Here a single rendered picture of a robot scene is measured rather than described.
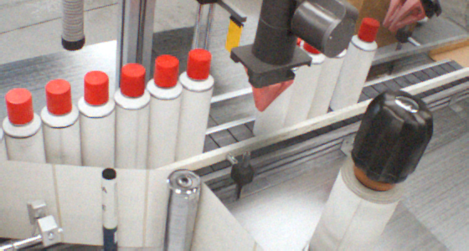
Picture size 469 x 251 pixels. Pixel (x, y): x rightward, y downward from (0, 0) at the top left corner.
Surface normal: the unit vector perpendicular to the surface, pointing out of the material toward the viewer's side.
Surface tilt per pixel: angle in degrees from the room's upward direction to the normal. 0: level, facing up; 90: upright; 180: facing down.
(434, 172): 0
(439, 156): 0
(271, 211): 0
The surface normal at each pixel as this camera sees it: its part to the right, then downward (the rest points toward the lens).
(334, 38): 0.64, 0.56
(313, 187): 0.15, -0.76
